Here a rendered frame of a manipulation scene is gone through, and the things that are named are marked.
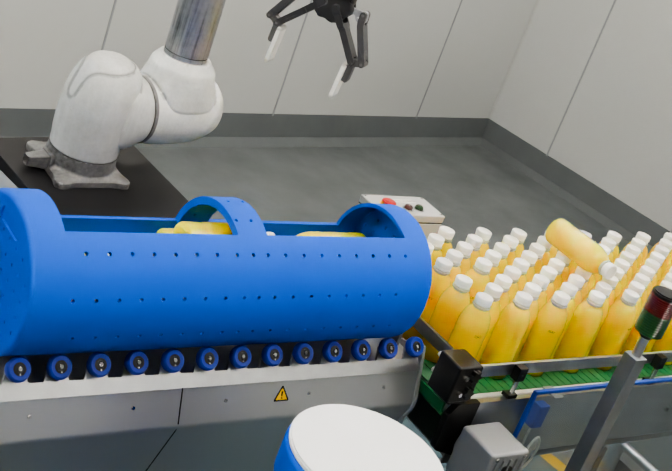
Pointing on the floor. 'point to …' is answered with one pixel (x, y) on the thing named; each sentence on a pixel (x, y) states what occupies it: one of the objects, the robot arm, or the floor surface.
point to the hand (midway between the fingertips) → (302, 72)
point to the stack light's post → (606, 412)
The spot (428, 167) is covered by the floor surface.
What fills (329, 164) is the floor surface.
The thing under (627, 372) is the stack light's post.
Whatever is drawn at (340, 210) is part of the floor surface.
